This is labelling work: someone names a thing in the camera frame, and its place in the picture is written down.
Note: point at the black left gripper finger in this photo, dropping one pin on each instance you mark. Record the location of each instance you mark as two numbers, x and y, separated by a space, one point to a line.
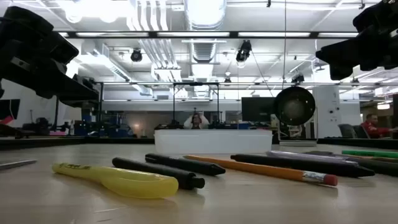
81 100
77 85

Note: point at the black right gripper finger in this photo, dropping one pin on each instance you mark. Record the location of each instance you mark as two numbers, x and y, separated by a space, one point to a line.
342 54
340 71

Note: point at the green pen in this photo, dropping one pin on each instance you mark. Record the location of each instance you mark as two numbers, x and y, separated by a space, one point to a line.
373 153

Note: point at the silver object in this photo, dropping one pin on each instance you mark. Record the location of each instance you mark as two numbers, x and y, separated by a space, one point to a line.
15 164

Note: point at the translucent purple pen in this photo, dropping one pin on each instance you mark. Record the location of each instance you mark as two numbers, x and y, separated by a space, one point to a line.
298 155

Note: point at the black click pen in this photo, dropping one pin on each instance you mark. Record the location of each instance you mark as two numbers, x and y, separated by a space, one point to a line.
186 164
155 169

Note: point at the black pencil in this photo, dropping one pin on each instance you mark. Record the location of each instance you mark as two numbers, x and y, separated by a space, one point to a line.
295 163

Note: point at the yellow highlighter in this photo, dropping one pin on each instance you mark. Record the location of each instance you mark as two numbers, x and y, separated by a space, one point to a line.
140 186

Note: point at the orange pencil with red eraser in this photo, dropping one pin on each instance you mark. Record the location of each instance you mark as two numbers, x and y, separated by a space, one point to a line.
264 169

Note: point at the translucent white supply box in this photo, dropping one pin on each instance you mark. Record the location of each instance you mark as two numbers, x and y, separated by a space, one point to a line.
214 141

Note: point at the black metal rack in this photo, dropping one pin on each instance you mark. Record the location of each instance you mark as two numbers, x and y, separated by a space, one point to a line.
101 118

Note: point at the blue storage bin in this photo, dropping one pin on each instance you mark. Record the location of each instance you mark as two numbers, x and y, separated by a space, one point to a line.
118 130

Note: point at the grey office chair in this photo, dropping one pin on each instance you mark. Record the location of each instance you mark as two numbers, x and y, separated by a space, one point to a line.
346 130
360 132

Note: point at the black monitor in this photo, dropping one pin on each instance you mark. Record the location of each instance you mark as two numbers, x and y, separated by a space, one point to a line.
7 109
256 109

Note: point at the black ceiling spotlight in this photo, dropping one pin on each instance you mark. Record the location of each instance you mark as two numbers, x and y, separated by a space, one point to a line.
136 55
243 51

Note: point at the person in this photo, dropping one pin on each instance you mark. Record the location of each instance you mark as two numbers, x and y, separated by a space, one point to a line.
373 129
196 122

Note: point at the black table edge rail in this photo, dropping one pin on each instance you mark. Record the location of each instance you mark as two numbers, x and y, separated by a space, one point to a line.
62 142

